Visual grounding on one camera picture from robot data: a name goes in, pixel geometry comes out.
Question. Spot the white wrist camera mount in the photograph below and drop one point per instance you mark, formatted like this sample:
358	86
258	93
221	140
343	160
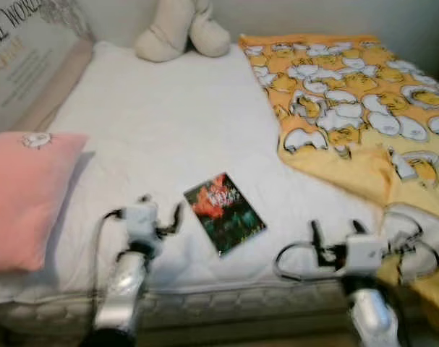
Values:
141	220
364	254

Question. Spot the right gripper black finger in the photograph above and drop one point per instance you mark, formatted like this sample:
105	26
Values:
359	228
317	235

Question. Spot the white quilted mattress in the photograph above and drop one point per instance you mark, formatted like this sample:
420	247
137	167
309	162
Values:
168	123

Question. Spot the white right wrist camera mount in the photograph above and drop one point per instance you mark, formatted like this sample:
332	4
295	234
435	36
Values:
364	254

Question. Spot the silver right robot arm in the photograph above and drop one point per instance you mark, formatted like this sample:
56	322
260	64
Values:
371	318

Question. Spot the beige plush toy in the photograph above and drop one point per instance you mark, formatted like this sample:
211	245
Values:
168	36

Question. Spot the pink pillow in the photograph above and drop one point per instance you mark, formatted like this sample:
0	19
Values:
27	195

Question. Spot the grey printed headboard panel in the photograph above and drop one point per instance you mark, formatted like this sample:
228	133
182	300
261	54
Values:
24	65

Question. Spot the book with red green cover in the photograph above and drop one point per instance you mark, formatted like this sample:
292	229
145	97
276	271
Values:
223	213

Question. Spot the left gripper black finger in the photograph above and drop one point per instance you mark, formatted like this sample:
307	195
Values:
176	215
142	200

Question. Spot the yellow cartoon print blanket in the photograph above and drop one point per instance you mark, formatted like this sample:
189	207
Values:
349	87

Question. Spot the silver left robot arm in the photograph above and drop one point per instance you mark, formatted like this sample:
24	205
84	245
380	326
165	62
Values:
125	289

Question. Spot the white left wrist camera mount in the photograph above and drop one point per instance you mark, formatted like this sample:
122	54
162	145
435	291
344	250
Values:
141	220

